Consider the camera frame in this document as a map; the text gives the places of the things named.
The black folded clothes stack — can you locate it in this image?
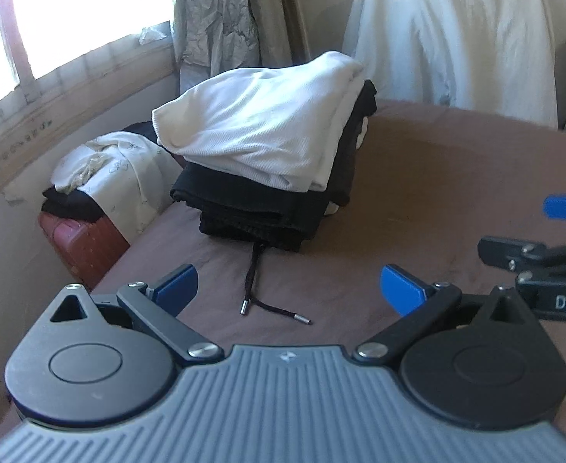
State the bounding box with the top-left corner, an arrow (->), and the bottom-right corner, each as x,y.
170,81 -> 376,252

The white waffle-knit garment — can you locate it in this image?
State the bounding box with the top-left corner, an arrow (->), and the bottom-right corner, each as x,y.
152,51 -> 365,193

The red suitcase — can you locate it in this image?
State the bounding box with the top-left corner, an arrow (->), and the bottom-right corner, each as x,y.
38,212 -> 129,289

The grey crinkled curtain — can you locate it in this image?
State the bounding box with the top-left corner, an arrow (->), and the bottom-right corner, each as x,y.
171,0 -> 260,93

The white printed cloth pile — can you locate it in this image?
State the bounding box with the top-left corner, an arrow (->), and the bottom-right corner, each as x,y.
41,122 -> 181,243

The white hanging bedspread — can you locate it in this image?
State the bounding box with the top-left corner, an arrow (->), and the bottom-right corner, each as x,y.
342,0 -> 558,128

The black drawstring with metal tips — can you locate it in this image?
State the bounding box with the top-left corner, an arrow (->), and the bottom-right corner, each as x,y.
239,243 -> 314,326

